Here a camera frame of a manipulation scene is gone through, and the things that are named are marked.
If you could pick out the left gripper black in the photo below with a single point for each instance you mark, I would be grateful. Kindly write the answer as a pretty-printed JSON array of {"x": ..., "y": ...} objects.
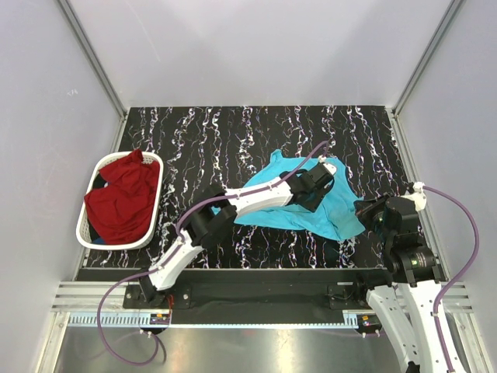
[{"x": 316, "y": 193}]

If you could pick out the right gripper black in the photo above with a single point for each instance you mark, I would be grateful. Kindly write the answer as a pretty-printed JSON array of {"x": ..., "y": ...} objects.
[{"x": 365, "y": 210}]

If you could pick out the cyan t shirt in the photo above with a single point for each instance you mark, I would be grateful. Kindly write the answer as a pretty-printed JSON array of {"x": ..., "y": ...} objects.
[{"x": 334, "y": 218}]

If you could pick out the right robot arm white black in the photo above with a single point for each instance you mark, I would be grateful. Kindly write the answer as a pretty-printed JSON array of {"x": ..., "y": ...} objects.
[{"x": 407, "y": 302}]

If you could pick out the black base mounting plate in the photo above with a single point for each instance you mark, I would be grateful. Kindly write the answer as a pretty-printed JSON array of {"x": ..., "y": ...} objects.
[{"x": 280, "y": 292}]

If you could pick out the red t shirt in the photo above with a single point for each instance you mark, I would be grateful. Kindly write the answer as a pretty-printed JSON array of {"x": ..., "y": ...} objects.
[{"x": 120, "y": 208}]

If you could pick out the white laundry basket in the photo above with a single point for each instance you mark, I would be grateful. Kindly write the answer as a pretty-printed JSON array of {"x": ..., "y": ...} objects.
[{"x": 82, "y": 228}]

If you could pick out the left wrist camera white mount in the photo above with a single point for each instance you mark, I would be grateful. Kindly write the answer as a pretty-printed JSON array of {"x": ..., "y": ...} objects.
[{"x": 331, "y": 169}]

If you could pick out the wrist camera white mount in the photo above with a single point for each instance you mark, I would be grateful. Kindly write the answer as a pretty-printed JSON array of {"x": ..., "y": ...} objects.
[
  {"x": 331, "y": 169},
  {"x": 417, "y": 195}
]

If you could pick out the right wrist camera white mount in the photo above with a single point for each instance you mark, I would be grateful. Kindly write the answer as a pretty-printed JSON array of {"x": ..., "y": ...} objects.
[{"x": 417, "y": 195}]

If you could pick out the slotted cable duct rail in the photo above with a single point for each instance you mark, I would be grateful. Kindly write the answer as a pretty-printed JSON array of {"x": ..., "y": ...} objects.
[{"x": 182, "y": 319}]

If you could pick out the right aluminium frame post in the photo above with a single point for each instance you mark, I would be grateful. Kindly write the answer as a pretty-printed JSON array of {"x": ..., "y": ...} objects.
[{"x": 433, "y": 45}]

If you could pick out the aluminium frame post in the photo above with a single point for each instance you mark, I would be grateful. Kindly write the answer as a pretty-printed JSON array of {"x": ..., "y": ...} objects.
[
  {"x": 75, "y": 24},
  {"x": 433, "y": 45}
]

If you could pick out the left aluminium frame post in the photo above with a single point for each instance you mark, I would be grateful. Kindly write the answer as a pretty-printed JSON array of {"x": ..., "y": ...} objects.
[{"x": 75, "y": 24}]

